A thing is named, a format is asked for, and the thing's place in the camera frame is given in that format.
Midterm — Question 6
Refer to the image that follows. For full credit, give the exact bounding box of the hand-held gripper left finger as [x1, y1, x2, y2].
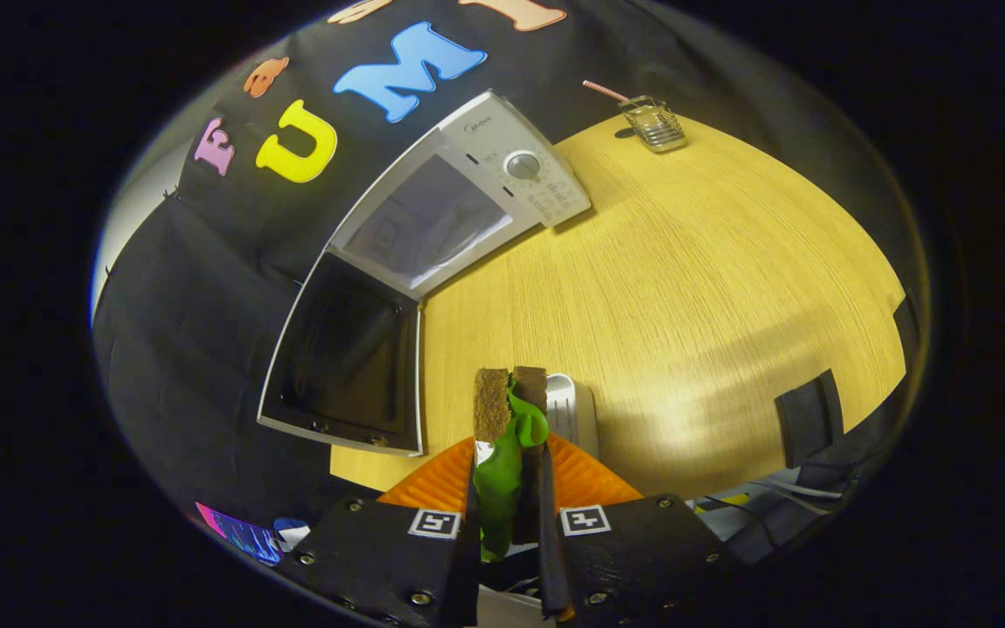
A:
[280, 436, 482, 628]

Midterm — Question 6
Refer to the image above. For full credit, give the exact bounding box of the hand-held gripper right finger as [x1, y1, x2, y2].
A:
[537, 432, 730, 625]

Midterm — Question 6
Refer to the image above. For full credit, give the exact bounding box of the toy sandwich with lettuce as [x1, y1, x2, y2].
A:
[472, 366, 551, 563]

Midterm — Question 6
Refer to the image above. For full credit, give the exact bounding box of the white microwave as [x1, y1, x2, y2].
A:
[256, 90, 592, 457]

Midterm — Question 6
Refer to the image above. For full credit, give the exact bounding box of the computer monitor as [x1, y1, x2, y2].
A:
[195, 502, 285, 566]

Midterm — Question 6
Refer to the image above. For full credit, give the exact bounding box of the white plate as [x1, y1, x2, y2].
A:
[546, 373, 599, 459]

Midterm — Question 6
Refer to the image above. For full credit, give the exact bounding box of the black chair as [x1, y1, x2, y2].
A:
[773, 368, 845, 472]

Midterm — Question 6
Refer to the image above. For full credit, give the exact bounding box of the black backdrop cloth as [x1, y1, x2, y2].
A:
[92, 0, 900, 546]

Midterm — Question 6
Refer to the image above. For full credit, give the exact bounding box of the pink striped straw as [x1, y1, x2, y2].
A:
[581, 80, 634, 106]

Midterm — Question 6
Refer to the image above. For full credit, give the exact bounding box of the wire mesh utensil holder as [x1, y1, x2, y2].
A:
[618, 94, 688, 154]

